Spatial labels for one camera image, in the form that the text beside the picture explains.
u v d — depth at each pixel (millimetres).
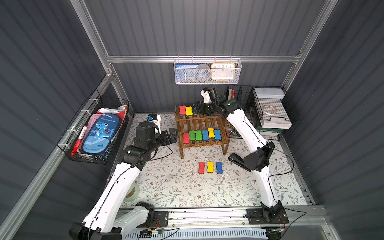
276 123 908
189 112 826
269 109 960
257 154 532
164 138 621
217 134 883
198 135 867
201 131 889
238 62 889
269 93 1020
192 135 871
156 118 631
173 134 630
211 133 874
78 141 644
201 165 911
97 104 775
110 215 382
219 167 907
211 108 701
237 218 754
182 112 827
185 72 911
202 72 875
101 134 642
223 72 883
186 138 866
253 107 1073
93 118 722
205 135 867
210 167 911
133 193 757
